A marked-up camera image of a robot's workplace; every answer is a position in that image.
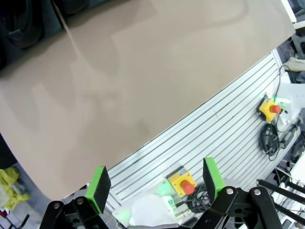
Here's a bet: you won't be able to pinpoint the ribbed aluminium base plate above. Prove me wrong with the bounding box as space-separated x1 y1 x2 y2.
104 47 290 210

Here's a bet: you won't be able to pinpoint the black leather shoe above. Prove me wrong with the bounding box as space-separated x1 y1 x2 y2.
3 11 46 50
58 0 91 15

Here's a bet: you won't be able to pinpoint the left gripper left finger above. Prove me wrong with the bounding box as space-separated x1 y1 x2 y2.
40 166 112 229

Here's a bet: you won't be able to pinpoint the yellow-green cloth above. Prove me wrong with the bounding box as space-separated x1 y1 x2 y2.
0 167 31 210

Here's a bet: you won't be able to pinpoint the black coiled cable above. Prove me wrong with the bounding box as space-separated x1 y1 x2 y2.
183 185 215 214
261 123 281 162

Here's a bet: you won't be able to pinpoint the black fabric cover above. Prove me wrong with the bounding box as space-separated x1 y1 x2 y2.
0 133 17 169

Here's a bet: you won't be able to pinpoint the black power adapter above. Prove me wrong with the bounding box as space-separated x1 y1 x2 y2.
278 127 300 150

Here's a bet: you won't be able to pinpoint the black stand rods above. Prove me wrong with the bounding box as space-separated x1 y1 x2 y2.
257 178 305 220

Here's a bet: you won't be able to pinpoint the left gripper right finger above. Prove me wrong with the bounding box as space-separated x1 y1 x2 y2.
193 157 284 229

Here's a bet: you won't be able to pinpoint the yellow emergency stop button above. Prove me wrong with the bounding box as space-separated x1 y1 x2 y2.
258 96 282 123
166 167 197 198

